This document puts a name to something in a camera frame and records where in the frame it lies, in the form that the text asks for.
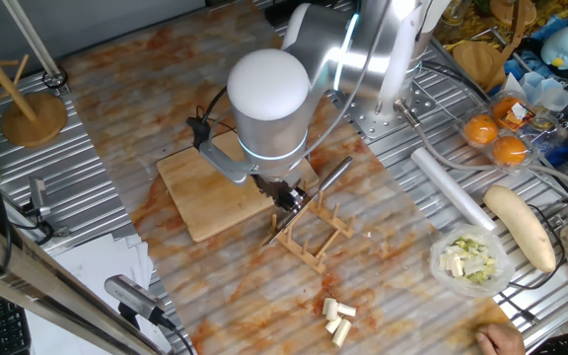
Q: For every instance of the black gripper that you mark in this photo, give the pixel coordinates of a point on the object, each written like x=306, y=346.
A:
x=274, y=187

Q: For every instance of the orange fruit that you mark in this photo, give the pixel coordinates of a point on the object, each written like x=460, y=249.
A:
x=481, y=130
x=509, y=150
x=500, y=108

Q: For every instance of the white scallion stalk piece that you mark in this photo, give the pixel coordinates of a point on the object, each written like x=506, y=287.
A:
x=327, y=305
x=341, y=333
x=332, y=325
x=347, y=309
x=333, y=310

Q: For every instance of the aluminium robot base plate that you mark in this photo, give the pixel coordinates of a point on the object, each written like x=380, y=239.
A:
x=363, y=118

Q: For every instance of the white pole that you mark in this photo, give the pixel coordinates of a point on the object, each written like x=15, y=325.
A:
x=32, y=37

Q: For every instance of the aluminium frame bar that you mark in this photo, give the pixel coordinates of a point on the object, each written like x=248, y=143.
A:
x=42, y=291

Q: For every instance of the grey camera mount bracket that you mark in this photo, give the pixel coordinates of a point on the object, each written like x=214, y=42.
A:
x=225, y=165

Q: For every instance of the silver cylindrical camera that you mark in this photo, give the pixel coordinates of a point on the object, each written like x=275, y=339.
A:
x=131, y=296

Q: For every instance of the steel cleaver knife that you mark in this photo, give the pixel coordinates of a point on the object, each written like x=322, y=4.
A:
x=335, y=173

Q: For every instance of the wooden peg rack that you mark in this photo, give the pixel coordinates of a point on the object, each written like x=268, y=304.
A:
x=308, y=254

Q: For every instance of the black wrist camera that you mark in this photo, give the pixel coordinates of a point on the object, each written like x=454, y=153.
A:
x=199, y=133

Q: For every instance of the orange white marbled mat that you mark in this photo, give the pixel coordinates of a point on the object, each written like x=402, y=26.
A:
x=165, y=98

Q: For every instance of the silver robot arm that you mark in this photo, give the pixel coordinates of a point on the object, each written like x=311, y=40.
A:
x=269, y=123

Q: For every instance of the silver camera clamp mount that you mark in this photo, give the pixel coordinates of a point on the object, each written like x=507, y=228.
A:
x=59, y=231

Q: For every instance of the stack of white papers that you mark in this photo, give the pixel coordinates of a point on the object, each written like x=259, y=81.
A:
x=92, y=266

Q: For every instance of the wooden cutting board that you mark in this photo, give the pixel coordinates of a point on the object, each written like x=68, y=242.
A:
x=200, y=197

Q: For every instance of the white plastic wrap roll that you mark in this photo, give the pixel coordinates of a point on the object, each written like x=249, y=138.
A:
x=451, y=187

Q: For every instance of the person hand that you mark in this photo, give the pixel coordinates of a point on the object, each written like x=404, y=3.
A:
x=501, y=341

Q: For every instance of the bag of chopped scallions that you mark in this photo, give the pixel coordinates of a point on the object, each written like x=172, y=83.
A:
x=466, y=261

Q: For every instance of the blue plush toy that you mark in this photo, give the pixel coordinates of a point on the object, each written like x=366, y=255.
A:
x=562, y=47

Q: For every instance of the silver finned camera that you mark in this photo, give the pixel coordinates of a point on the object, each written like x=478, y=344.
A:
x=39, y=194

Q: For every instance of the clear plastic fruit pack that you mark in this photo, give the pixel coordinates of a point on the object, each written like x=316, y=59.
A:
x=516, y=116

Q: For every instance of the round wooden disc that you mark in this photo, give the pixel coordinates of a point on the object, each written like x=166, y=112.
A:
x=478, y=64
x=37, y=123

